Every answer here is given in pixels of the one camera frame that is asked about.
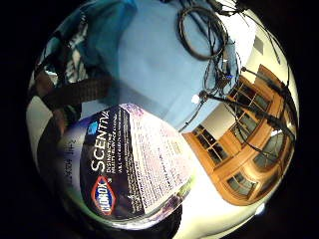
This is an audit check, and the cleaning wipes canister dark label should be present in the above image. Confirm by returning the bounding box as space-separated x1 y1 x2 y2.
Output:
54 103 197 231

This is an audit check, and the the person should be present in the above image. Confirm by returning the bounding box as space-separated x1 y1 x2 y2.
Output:
31 0 141 101

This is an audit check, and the wooden glazed door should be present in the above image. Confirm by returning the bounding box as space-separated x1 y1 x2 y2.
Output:
181 64 297 207

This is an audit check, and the black tripod stand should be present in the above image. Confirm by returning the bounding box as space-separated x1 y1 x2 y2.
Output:
178 66 298 147

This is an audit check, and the coiled black cable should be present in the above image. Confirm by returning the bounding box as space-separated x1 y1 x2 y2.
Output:
177 6 230 62

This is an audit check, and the tangled black cable bundle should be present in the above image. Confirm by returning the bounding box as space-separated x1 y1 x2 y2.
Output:
201 49 243 98

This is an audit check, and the grey wall panel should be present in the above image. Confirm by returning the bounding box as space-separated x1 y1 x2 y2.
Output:
252 35 265 56

